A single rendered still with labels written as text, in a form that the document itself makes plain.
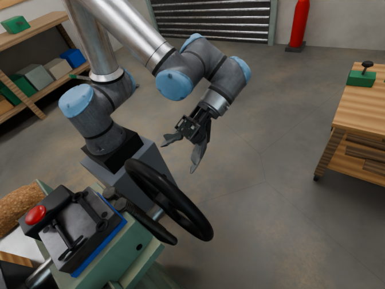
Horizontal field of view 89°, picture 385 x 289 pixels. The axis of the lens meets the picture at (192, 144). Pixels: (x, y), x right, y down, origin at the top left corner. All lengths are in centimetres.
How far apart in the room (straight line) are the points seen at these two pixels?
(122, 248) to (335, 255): 117
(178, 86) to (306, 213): 114
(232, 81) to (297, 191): 101
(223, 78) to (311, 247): 104
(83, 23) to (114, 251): 73
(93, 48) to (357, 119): 117
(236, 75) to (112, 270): 55
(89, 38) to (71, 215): 67
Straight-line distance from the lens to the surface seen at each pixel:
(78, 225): 37
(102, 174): 107
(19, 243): 58
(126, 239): 38
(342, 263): 138
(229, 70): 62
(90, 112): 91
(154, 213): 51
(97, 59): 93
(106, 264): 39
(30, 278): 44
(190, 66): 54
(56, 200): 41
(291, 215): 139
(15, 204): 61
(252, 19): 309
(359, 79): 136
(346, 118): 116
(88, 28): 88
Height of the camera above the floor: 126
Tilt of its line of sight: 47 degrees down
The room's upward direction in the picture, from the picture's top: 17 degrees counter-clockwise
